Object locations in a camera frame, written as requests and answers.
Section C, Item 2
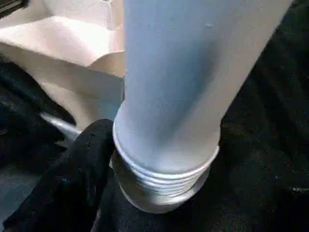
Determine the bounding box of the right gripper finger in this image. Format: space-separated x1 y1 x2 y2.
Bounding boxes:
2 119 116 232

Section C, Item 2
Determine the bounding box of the black plastic mat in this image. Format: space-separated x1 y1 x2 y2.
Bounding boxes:
0 0 309 232

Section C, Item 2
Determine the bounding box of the white plastic table leg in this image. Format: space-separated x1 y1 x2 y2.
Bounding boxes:
112 0 294 195

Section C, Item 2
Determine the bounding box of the white plastic table top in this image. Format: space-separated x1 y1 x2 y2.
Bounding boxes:
0 0 214 215

